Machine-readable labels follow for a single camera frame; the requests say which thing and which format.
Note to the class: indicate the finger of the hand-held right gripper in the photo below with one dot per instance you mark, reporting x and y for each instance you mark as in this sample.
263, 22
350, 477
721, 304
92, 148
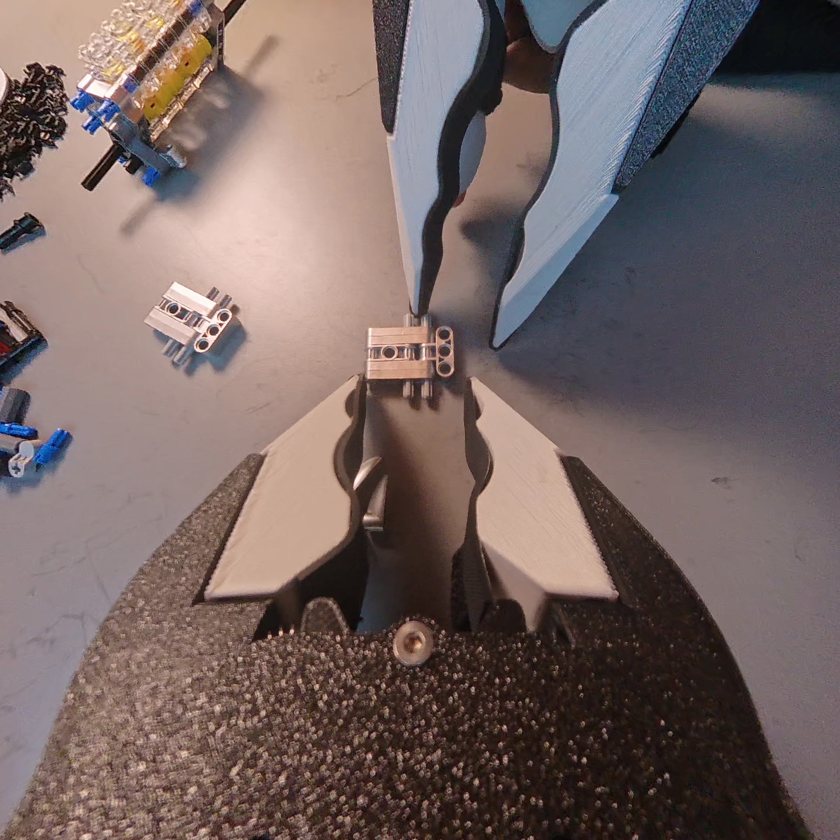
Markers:
591, 158
427, 131

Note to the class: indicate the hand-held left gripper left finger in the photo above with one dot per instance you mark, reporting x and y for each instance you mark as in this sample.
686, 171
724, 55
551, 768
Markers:
282, 525

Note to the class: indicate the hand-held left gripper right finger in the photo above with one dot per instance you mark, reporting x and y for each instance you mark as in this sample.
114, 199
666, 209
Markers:
538, 525

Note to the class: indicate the small grey beam assembly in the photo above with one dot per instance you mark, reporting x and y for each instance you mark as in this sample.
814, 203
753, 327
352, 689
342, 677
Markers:
194, 319
411, 352

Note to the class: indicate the grey desk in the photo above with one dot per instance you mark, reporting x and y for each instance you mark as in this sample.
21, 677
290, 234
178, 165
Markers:
683, 394

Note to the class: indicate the person's right hand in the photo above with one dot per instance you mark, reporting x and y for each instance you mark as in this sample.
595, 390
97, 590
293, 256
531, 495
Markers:
528, 66

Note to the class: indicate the clear yellow gear assembly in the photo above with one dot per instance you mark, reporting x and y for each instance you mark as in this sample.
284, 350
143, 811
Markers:
151, 66

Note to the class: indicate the pile of small coloured pieces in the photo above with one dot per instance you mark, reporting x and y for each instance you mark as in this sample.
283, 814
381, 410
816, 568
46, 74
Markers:
20, 394

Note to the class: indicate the pile of black pins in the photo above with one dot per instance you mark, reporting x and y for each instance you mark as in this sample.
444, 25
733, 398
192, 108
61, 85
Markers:
33, 112

